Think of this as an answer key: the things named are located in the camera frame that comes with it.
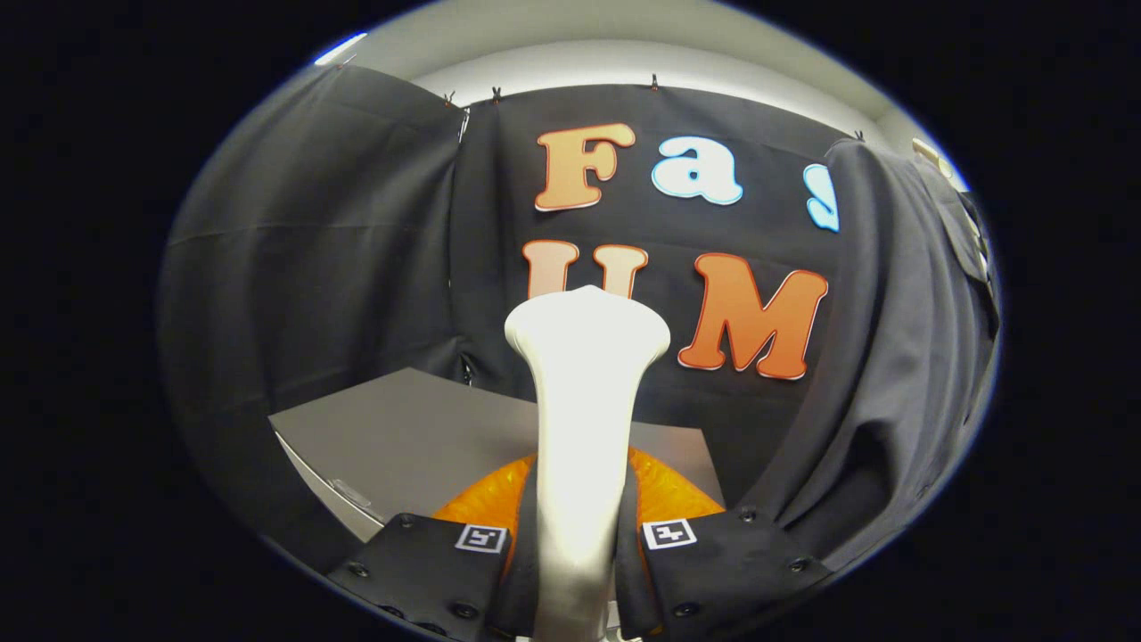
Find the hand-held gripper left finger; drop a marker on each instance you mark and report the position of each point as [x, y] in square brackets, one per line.
[524, 580]

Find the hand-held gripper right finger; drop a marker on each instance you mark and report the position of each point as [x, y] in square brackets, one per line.
[635, 580]

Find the white garment steamer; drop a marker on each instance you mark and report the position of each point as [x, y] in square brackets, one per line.
[584, 428]

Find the dark grey button shirt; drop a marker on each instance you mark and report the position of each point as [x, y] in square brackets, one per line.
[891, 357]

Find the grey drawer cabinet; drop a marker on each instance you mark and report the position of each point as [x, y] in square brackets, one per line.
[401, 437]

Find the black backdrop cloth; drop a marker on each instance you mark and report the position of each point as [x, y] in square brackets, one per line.
[339, 267]

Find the row of black clips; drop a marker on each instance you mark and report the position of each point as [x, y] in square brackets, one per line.
[653, 83]

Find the long ceiling light strip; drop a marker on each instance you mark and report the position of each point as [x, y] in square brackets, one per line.
[339, 49]

